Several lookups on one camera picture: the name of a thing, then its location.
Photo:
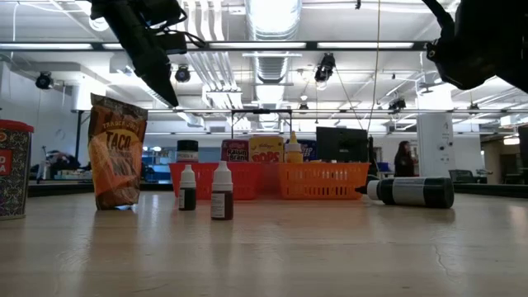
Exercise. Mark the black table frame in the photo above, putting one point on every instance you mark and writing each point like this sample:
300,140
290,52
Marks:
62,187

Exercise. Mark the black-lidded spice jar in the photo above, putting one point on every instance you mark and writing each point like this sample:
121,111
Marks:
187,150

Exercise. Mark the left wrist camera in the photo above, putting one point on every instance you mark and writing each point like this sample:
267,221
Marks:
176,43

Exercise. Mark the black ceiling spotlight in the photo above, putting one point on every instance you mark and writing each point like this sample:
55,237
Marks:
182,73
43,80
397,104

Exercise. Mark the purple Raisin Bran box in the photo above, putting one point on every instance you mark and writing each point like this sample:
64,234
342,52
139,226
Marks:
235,150

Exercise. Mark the orange taco seasoning packet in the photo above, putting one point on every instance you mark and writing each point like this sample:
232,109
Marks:
117,156

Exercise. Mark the black background frame stand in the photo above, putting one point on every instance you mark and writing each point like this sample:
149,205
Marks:
260,111

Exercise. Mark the red mesh basket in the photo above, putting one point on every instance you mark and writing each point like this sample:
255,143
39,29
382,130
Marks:
243,181

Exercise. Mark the person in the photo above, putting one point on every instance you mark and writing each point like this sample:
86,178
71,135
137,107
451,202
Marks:
62,163
404,158

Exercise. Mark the dark-liquid small dropper bottle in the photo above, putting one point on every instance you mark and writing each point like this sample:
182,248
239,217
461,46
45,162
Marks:
187,194

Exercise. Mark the orange mesh basket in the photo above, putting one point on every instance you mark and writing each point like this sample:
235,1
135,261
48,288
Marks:
323,181

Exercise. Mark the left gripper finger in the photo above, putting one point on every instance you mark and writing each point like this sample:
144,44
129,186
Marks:
152,76
167,78

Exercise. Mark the red-lidded patterned can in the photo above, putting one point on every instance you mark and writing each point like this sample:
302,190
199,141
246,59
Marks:
14,173

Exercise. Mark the yellow Corn Pops box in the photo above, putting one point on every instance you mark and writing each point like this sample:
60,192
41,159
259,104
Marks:
266,149

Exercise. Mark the black rectangular screen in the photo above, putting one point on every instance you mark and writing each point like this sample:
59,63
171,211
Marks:
341,144

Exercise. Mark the black overhead rig bar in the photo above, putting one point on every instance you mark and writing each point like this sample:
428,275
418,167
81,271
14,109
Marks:
418,45

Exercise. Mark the silver ceiling duct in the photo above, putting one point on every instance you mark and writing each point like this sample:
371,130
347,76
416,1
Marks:
272,41

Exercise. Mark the yellow squeeze bottle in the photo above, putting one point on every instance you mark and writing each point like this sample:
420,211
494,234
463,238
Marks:
293,150

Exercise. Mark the black overhead camera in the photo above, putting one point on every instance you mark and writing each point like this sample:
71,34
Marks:
326,66

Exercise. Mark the blue Frosted Flakes box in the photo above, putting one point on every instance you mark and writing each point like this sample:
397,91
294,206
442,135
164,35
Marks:
309,150

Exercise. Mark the white pillar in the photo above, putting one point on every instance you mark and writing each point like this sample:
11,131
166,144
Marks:
435,144

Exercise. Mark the brown-liquid small dropper bottle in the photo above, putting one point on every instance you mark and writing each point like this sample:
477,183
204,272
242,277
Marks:
222,198

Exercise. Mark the large black white-capped bottle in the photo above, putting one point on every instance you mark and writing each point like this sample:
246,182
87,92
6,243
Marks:
412,192

